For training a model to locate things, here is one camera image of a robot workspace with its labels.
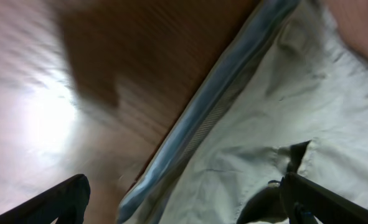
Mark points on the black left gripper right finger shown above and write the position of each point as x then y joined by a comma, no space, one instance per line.
307,202

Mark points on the khaki shorts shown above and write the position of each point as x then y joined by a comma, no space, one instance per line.
287,95

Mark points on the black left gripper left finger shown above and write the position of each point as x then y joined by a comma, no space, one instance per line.
65,203

